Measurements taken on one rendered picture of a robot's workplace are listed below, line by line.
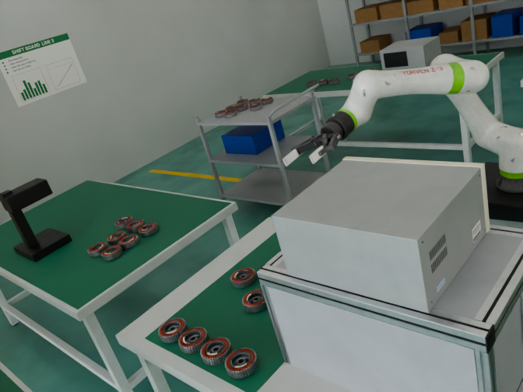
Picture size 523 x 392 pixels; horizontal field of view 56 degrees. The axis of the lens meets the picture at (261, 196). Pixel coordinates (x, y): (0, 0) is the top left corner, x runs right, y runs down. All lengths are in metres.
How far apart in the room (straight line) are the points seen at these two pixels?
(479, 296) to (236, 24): 7.31
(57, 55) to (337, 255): 5.55
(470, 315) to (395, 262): 0.20
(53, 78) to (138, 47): 1.26
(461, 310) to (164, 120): 6.27
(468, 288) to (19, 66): 5.64
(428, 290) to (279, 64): 7.85
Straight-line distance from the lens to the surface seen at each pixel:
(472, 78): 1.98
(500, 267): 1.37
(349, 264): 1.27
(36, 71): 6.37
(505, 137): 2.25
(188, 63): 7.51
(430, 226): 1.17
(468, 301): 1.26
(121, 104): 6.83
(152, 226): 2.92
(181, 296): 2.24
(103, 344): 2.66
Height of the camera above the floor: 1.91
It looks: 23 degrees down
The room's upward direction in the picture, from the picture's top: 16 degrees counter-clockwise
